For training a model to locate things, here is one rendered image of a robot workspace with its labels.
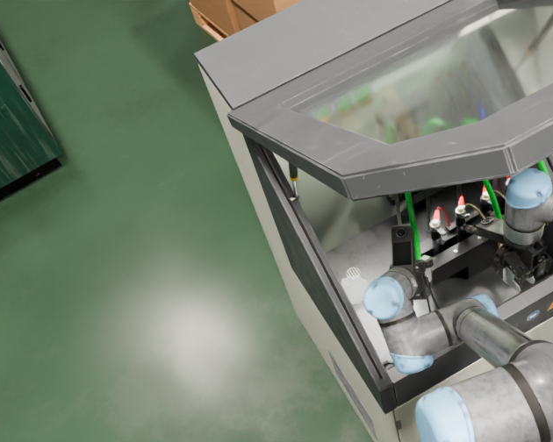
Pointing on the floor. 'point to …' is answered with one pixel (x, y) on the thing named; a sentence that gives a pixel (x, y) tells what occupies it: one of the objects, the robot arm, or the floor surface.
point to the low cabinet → (10, 125)
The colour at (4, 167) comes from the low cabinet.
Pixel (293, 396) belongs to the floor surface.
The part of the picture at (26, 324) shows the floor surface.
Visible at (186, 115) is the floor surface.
